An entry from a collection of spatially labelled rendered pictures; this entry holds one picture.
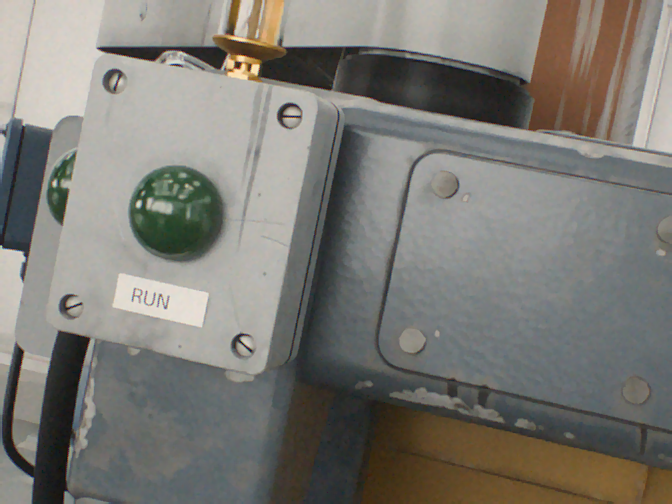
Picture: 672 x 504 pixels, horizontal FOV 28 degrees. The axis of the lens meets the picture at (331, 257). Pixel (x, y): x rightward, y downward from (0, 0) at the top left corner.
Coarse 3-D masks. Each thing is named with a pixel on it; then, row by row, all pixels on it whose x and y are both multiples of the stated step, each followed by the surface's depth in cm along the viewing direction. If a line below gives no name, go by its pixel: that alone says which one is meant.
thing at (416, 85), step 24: (360, 72) 58; (384, 72) 57; (408, 72) 57; (432, 72) 56; (456, 72) 57; (360, 96) 58; (384, 96) 57; (408, 96) 57; (432, 96) 56; (456, 96) 56; (480, 96) 57; (504, 96) 57; (528, 96) 59; (480, 120) 57; (504, 120) 58; (528, 120) 60
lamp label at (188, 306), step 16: (128, 288) 42; (144, 288) 42; (160, 288) 42; (176, 288) 42; (128, 304) 42; (144, 304) 42; (160, 304) 42; (176, 304) 42; (192, 304) 42; (176, 320) 42; (192, 320) 42
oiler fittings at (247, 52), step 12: (216, 36) 49; (228, 36) 49; (228, 48) 49; (240, 48) 49; (252, 48) 49; (264, 48) 49; (276, 48) 49; (228, 60) 50; (240, 60) 49; (252, 60) 49; (228, 72) 50; (240, 72) 49; (252, 72) 50
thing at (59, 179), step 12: (72, 156) 44; (60, 168) 44; (72, 168) 43; (48, 180) 44; (60, 180) 43; (48, 192) 44; (60, 192) 43; (48, 204) 44; (60, 204) 44; (60, 216) 44
